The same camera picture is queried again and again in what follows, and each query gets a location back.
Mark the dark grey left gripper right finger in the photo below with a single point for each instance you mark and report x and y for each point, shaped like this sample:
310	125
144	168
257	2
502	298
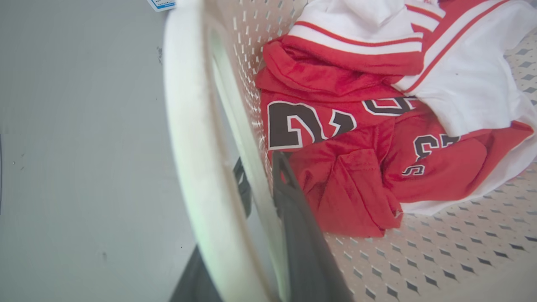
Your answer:
303	247

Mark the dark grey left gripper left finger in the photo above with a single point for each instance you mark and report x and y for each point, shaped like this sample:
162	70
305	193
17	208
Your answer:
200	280

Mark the white perforated plastic laundry basket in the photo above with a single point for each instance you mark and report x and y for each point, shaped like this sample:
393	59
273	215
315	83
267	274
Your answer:
440	256

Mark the red numbered sports jersey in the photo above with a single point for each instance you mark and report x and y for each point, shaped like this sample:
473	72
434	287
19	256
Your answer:
348	163

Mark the white garment with red stripes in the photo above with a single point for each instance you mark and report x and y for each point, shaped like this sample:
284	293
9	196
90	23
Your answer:
461	71

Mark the white and blue paper label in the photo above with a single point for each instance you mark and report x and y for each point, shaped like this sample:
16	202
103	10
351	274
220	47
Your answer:
161	4

